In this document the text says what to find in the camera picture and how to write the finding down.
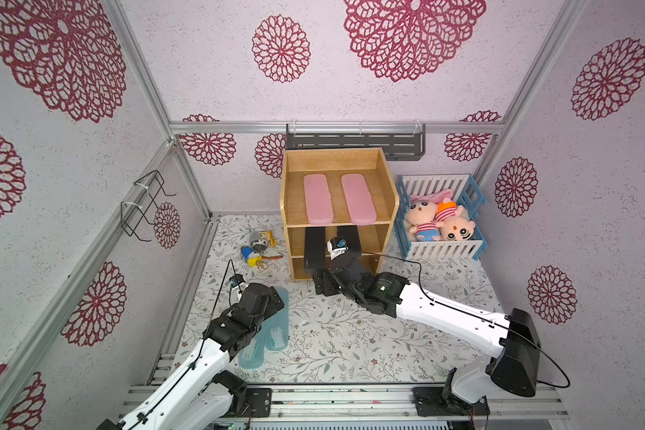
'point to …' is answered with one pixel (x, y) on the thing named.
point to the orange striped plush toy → (453, 224)
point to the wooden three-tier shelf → (331, 188)
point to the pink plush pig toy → (421, 214)
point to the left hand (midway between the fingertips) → (267, 300)
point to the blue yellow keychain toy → (255, 259)
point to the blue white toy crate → (468, 193)
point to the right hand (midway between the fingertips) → (329, 272)
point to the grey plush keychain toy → (259, 245)
